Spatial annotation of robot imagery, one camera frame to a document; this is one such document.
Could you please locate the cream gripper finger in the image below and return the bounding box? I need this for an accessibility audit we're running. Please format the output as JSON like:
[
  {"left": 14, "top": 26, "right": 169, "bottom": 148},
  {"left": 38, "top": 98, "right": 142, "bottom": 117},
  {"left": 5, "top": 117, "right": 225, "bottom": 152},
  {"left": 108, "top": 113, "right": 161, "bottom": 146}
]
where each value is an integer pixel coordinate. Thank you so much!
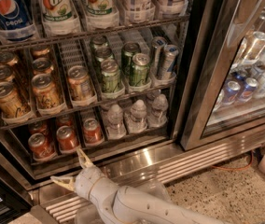
[
  {"left": 77, "top": 148, "right": 93, "bottom": 169},
  {"left": 50, "top": 175, "right": 76, "bottom": 191}
]

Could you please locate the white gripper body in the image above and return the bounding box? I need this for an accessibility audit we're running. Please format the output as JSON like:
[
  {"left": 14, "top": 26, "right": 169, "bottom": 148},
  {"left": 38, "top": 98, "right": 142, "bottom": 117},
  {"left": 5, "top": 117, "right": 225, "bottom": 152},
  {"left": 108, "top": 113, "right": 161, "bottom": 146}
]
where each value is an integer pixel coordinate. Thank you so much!
[{"left": 75, "top": 166, "right": 105, "bottom": 200}]

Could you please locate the red coke can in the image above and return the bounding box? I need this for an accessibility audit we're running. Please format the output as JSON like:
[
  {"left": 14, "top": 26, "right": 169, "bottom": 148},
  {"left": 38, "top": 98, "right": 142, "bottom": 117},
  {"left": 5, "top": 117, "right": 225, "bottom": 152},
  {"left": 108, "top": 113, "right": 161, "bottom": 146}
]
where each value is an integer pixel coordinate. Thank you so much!
[
  {"left": 28, "top": 121, "right": 49, "bottom": 135},
  {"left": 56, "top": 115, "right": 75, "bottom": 128},
  {"left": 28, "top": 133, "right": 55, "bottom": 159},
  {"left": 56, "top": 126, "right": 79, "bottom": 152},
  {"left": 83, "top": 118, "right": 103, "bottom": 144}
]

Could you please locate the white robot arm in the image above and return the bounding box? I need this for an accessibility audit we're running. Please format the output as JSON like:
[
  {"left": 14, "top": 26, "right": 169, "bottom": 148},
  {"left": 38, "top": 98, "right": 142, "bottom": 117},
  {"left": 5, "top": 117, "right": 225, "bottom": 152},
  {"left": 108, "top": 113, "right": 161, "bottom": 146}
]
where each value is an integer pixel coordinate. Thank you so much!
[{"left": 50, "top": 148, "right": 230, "bottom": 224}]

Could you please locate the fridge bottom vent grille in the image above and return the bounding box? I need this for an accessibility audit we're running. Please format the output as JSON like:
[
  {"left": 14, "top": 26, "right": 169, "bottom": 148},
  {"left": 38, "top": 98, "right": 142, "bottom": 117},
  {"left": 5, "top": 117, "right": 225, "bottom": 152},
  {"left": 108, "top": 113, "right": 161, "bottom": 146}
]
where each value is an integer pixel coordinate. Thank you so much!
[{"left": 40, "top": 126, "right": 265, "bottom": 224}]

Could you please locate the orange can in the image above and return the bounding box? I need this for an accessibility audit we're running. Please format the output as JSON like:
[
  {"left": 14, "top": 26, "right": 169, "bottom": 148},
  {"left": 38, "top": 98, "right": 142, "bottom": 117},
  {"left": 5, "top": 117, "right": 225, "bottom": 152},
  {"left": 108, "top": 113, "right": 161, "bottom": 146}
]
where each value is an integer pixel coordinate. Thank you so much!
[
  {"left": 32, "top": 74, "right": 61, "bottom": 109},
  {"left": 0, "top": 65, "right": 15, "bottom": 82},
  {"left": 32, "top": 57, "right": 54, "bottom": 75},
  {"left": 0, "top": 51, "right": 19, "bottom": 66},
  {"left": 31, "top": 45, "right": 50, "bottom": 59},
  {"left": 0, "top": 81, "right": 31, "bottom": 119}
]

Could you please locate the orange can front left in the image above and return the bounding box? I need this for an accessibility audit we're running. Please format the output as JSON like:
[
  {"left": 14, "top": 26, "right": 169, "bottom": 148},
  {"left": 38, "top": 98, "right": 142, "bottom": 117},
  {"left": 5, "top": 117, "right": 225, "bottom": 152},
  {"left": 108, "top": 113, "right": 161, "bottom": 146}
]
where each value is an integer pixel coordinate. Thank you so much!
[{"left": 0, "top": 81, "right": 31, "bottom": 119}]

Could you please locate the green can front left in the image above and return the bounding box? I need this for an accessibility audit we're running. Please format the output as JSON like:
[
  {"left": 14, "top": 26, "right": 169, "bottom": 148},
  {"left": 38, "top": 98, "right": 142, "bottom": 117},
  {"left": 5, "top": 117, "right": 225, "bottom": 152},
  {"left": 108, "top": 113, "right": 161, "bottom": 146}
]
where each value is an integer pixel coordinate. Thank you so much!
[{"left": 101, "top": 59, "right": 120, "bottom": 93}]

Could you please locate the green can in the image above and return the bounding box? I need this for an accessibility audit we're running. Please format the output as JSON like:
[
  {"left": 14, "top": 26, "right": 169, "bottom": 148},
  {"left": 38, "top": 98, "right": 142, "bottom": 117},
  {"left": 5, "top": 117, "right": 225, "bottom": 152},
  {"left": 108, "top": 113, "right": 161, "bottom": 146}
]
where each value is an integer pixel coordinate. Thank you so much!
[
  {"left": 101, "top": 59, "right": 120, "bottom": 93},
  {"left": 95, "top": 47, "right": 114, "bottom": 65},
  {"left": 129, "top": 53, "right": 149, "bottom": 87},
  {"left": 121, "top": 42, "right": 141, "bottom": 76},
  {"left": 90, "top": 35, "right": 108, "bottom": 51}
]

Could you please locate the green can right front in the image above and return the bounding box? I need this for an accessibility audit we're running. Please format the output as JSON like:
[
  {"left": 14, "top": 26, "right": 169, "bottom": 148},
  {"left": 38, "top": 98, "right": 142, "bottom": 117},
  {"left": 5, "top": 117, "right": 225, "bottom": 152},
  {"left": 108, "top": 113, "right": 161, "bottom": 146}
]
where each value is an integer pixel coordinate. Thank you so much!
[{"left": 129, "top": 53, "right": 149, "bottom": 87}]

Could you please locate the green can left middle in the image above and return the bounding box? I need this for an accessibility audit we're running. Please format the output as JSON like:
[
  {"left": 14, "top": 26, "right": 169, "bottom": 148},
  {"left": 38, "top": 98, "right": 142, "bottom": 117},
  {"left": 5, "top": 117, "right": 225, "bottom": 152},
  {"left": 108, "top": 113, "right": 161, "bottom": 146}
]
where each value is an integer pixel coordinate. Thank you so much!
[{"left": 95, "top": 47, "right": 114, "bottom": 65}]

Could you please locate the green can left back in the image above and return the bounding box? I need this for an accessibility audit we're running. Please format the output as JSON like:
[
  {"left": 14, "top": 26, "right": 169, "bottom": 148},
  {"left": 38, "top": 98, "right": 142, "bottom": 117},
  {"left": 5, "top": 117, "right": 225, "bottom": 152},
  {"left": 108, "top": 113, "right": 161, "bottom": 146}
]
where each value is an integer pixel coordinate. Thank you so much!
[{"left": 90, "top": 35, "right": 108, "bottom": 51}]

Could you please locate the orange can left middle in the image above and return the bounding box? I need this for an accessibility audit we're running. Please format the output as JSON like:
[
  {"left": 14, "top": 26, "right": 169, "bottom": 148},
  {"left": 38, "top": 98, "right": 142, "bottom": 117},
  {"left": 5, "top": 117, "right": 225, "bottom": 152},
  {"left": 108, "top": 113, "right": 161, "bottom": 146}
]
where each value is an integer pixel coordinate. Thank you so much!
[{"left": 0, "top": 65, "right": 15, "bottom": 82}]

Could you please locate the green can right back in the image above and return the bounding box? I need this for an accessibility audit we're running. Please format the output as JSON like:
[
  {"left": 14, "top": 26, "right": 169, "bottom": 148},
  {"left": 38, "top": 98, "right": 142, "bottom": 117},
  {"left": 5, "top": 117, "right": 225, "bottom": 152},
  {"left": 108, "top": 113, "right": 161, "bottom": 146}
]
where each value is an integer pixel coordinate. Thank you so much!
[{"left": 121, "top": 42, "right": 141, "bottom": 76}]

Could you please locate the orange can left back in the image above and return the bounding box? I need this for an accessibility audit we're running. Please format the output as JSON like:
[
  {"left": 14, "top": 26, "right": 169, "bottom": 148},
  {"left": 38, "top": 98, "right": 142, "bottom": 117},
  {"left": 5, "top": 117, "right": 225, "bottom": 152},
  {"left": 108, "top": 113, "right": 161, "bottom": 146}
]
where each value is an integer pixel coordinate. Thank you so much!
[{"left": 0, "top": 51, "right": 19, "bottom": 66}]

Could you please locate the slim silver can right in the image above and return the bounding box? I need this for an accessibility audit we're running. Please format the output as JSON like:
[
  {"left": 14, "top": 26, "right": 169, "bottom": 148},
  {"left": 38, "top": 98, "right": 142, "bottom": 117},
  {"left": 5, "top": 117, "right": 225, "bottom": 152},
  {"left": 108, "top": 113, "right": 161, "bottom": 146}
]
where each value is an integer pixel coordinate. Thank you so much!
[{"left": 157, "top": 44, "right": 179, "bottom": 80}]

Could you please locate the slim silver can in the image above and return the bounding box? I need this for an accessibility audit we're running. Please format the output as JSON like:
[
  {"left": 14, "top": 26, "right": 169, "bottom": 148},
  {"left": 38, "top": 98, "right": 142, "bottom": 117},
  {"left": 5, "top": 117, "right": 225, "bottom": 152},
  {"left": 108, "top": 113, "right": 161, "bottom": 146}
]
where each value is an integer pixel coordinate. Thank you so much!
[
  {"left": 150, "top": 36, "right": 167, "bottom": 75},
  {"left": 157, "top": 44, "right": 179, "bottom": 80}
]

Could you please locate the slim silver can left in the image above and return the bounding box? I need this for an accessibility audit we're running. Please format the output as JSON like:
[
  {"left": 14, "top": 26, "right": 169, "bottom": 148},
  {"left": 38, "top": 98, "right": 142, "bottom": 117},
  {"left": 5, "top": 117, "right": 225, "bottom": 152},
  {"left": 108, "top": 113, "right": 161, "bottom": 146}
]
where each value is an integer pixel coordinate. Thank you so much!
[{"left": 150, "top": 36, "right": 167, "bottom": 75}]

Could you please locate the blue pepsi can left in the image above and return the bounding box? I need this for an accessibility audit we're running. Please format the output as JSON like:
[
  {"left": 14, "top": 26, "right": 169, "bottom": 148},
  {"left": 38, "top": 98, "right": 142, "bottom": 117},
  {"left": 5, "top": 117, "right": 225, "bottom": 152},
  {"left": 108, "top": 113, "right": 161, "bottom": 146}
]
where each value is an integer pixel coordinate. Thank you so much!
[{"left": 222, "top": 80, "right": 241, "bottom": 105}]

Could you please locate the blue pepsi can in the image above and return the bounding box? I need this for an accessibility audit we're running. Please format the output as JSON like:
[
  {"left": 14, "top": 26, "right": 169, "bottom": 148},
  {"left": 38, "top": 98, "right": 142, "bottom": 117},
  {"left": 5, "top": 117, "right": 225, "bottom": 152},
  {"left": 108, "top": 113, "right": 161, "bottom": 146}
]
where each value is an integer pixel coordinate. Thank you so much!
[
  {"left": 222, "top": 80, "right": 241, "bottom": 105},
  {"left": 238, "top": 77, "right": 258, "bottom": 102}
]

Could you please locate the glass fridge door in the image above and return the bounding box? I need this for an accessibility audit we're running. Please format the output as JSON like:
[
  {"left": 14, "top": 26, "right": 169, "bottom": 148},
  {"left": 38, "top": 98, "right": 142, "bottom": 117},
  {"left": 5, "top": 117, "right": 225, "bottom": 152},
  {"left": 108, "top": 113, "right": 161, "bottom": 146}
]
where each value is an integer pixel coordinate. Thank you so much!
[{"left": 178, "top": 0, "right": 265, "bottom": 150}]

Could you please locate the blue pepsi can right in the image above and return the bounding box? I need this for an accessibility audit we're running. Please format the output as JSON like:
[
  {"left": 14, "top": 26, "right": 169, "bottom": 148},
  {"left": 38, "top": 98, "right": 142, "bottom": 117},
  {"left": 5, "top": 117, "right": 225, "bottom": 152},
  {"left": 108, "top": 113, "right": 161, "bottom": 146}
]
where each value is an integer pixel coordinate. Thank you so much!
[{"left": 238, "top": 77, "right": 258, "bottom": 102}]

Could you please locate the clear plastic bin front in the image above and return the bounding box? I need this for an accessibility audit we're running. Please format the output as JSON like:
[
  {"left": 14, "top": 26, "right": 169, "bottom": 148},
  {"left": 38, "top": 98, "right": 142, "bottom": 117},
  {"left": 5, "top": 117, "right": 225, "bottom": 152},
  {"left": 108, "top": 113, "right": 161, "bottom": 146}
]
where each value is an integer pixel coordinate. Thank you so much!
[{"left": 74, "top": 180, "right": 171, "bottom": 224}]

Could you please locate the clear water bottle left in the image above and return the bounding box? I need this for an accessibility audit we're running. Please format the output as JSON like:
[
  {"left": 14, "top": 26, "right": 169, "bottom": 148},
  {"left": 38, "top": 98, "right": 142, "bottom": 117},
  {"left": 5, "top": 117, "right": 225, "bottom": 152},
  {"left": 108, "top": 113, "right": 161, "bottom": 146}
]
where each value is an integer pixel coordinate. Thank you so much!
[{"left": 106, "top": 105, "right": 126, "bottom": 139}]

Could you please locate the clear water bottle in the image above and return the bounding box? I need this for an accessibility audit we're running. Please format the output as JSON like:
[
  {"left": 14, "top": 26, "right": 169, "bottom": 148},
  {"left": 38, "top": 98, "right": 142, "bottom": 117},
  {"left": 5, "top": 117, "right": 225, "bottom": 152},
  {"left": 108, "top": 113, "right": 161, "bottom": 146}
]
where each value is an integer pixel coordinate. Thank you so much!
[
  {"left": 147, "top": 94, "right": 169, "bottom": 128},
  {"left": 125, "top": 100, "right": 147, "bottom": 133},
  {"left": 106, "top": 105, "right": 126, "bottom": 139}
]

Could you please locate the clear water bottle middle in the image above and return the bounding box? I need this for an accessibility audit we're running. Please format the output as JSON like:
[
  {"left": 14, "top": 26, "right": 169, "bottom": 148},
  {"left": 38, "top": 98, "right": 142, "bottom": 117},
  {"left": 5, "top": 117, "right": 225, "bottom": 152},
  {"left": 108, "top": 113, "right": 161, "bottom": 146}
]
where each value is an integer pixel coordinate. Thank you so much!
[{"left": 125, "top": 100, "right": 147, "bottom": 133}]

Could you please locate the clear water bottle right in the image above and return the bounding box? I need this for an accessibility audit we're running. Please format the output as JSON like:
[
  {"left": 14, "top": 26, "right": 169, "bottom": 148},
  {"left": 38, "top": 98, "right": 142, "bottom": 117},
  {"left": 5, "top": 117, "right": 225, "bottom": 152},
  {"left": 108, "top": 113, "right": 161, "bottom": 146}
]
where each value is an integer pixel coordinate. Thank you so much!
[{"left": 147, "top": 94, "right": 169, "bottom": 128}]

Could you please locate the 7up bottle left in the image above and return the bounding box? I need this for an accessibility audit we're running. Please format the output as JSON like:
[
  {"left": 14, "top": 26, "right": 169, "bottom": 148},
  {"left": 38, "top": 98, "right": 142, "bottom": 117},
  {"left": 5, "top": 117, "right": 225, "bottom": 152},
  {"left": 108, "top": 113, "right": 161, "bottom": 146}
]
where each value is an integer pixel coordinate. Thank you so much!
[{"left": 38, "top": 0, "right": 75, "bottom": 22}]

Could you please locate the blue pepsi bottle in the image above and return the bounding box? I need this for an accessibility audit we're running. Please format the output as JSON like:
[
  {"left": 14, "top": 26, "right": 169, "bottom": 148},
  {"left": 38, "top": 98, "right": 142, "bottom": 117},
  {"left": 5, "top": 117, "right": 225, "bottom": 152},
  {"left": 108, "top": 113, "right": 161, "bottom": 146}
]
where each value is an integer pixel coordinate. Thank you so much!
[{"left": 0, "top": 0, "right": 32, "bottom": 31}]

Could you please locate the orange cable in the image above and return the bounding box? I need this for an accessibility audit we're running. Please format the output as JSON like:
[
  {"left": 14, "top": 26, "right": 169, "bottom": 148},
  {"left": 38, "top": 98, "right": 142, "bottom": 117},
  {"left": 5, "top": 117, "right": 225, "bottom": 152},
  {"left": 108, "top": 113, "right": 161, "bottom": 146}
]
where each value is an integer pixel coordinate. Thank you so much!
[{"left": 211, "top": 150, "right": 254, "bottom": 173}]

